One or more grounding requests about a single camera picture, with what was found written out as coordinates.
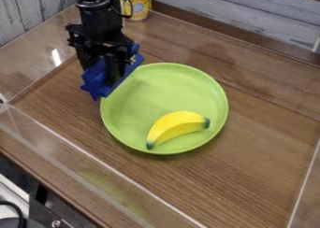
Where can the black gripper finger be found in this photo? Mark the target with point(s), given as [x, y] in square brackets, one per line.
[114, 68]
[87, 56]

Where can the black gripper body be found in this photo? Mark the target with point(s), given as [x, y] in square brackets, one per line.
[99, 31]

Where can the blue star-shaped block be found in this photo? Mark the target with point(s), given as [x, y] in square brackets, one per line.
[93, 76]

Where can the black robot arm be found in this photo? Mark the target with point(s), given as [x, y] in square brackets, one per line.
[97, 38]

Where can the green round plate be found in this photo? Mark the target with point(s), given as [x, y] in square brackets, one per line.
[156, 89]

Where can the yellow blue tin can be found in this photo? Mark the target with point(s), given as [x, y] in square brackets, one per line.
[136, 8]

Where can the yellow toy banana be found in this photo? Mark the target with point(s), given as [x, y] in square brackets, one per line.
[174, 124]

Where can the black metal bracket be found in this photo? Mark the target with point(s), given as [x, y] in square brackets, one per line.
[49, 211]

